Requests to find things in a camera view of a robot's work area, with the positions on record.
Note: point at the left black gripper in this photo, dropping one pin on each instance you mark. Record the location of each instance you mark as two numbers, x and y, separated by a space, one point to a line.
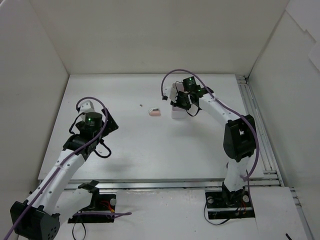
110 122

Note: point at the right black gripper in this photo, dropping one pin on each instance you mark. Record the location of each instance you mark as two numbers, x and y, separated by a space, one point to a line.
180 100

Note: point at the pink correction tape dispenser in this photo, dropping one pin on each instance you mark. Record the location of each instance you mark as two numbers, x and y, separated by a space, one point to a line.
154 112

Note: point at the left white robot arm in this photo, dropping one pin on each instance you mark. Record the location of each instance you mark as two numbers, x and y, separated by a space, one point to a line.
40 216

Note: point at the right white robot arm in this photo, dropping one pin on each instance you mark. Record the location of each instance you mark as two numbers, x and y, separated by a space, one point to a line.
239 139

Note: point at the white compartment organizer box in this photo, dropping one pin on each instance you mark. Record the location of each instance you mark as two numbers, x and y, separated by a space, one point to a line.
176 112

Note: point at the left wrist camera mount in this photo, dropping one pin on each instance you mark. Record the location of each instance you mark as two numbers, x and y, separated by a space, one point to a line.
86 106

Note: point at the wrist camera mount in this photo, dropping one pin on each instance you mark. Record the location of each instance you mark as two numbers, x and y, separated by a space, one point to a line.
86 106
170 93

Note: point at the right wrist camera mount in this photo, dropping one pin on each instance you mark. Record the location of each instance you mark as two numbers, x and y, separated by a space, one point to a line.
170 93

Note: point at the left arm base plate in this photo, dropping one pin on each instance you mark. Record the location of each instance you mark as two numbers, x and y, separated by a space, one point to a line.
99 213

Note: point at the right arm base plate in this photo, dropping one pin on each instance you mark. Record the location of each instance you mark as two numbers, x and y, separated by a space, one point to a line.
217 209

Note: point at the aluminium frame rail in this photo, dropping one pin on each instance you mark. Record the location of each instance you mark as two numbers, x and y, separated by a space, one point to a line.
163 166

